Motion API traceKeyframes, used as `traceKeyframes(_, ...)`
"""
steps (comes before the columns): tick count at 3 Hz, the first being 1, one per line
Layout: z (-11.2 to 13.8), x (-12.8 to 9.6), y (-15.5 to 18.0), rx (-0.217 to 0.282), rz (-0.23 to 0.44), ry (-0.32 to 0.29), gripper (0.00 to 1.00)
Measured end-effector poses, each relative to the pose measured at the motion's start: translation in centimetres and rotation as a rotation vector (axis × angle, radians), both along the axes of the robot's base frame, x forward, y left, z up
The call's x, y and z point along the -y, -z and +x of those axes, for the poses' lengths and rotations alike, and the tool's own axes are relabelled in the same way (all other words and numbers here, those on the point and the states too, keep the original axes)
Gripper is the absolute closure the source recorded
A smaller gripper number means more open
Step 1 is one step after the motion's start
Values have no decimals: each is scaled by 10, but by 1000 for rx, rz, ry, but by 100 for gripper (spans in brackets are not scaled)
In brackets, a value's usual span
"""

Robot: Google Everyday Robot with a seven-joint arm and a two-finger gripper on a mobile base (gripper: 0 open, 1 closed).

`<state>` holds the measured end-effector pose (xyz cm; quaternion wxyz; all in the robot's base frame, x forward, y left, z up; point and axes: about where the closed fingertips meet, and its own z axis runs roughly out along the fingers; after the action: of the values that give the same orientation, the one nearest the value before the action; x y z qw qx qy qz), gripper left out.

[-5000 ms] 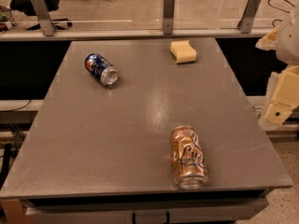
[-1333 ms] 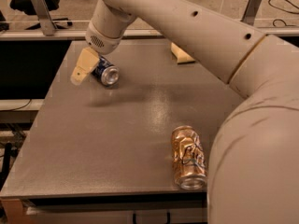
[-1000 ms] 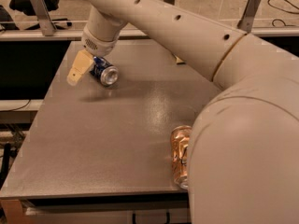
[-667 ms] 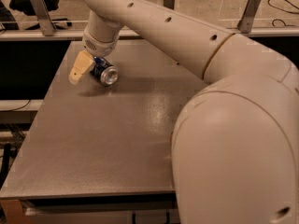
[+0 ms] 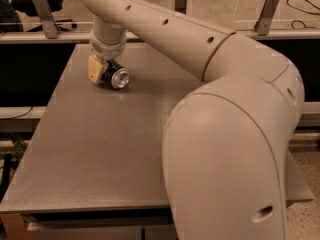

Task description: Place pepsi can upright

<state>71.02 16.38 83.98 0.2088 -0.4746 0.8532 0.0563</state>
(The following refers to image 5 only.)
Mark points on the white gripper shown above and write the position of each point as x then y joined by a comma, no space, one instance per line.
106,50

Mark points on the blue pepsi can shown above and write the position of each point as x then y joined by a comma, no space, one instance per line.
115,75

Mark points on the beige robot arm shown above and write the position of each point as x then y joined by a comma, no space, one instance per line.
224,145

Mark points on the person in brown shirt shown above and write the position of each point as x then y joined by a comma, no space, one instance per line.
9,19

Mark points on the left metal bracket post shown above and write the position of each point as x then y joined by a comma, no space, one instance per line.
48,23

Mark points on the metal bracket post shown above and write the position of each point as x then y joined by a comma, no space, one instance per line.
181,6
263,24
48,23

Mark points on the middle metal bracket post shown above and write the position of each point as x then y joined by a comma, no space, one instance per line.
181,6

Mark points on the aluminium barrier rail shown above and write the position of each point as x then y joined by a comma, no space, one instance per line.
83,37

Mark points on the right metal bracket post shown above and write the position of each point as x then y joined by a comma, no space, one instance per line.
263,24

